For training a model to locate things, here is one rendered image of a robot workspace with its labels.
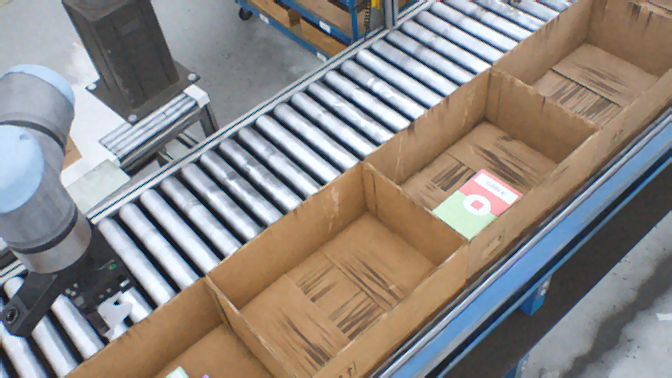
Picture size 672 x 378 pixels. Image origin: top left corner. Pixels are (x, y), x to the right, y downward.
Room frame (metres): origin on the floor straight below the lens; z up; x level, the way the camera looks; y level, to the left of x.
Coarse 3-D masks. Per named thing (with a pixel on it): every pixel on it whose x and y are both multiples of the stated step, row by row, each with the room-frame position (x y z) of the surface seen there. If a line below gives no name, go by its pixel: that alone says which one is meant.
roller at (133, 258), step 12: (108, 228) 1.08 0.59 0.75; (120, 228) 1.08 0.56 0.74; (108, 240) 1.05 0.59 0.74; (120, 240) 1.03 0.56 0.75; (132, 240) 1.05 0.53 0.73; (120, 252) 1.00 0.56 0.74; (132, 252) 0.99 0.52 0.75; (132, 264) 0.96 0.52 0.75; (144, 264) 0.95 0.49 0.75; (144, 276) 0.91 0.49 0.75; (156, 276) 0.91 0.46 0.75; (144, 288) 0.89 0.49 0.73; (156, 288) 0.87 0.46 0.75; (168, 288) 0.87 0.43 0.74; (156, 300) 0.85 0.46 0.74
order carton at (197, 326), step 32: (192, 288) 0.66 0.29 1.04; (160, 320) 0.62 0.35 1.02; (192, 320) 0.65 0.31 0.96; (224, 320) 0.66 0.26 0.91; (96, 352) 0.56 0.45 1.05; (128, 352) 0.58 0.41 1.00; (160, 352) 0.60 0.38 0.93; (192, 352) 0.62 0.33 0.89; (224, 352) 0.61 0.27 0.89; (256, 352) 0.57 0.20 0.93
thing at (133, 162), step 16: (192, 112) 1.50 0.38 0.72; (208, 112) 1.53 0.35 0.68; (176, 128) 1.45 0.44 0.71; (208, 128) 1.51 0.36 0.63; (144, 144) 1.39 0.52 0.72; (160, 144) 1.41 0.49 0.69; (192, 144) 1.65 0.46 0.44; (128, 160) 1.34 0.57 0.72; (144, 160) 1.90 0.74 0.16; (160, 160) 1.93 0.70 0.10; (128, 176) 1.84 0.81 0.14; (0, 256) 1.09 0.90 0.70; (16, 256) 1.53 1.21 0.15
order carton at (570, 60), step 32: (608, 0) 1.29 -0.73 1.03; (544, 32) 1.21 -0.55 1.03; (576, 32) 1.29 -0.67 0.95; (608, 32) 1.27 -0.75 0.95; (640, 32) 1.21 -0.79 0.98; (512, 64) 1.15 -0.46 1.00; (544, 64) 1.22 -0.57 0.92; (576, 64) 1.24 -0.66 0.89; (608, 64) 1.22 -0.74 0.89; (640, 64) 1.19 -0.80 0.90; (544, 96) 0.98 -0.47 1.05; (576, 96) 1.13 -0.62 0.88; (608, 96) 1.10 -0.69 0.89; (640, 96) 0.94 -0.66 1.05; (608, 128) 0.88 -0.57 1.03; (640, 128) 0.97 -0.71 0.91; (608, 160) 0.91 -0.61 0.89
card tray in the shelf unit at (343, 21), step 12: (300, 0) 2.52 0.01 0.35; (312, 0) 2.44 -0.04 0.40; (324, 0) 2.37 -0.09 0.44; (336, 0) 2.49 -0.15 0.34; (360, 0) 2.46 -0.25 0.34; (324, 12) 2.38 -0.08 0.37; (336, 12) 2.31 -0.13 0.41; (348, 12) 2.38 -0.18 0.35; (360, 12) 2.24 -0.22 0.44; (336, 24) 2.31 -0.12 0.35; (348, 24) 2.25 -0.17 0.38; (360, 24) 2.24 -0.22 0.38
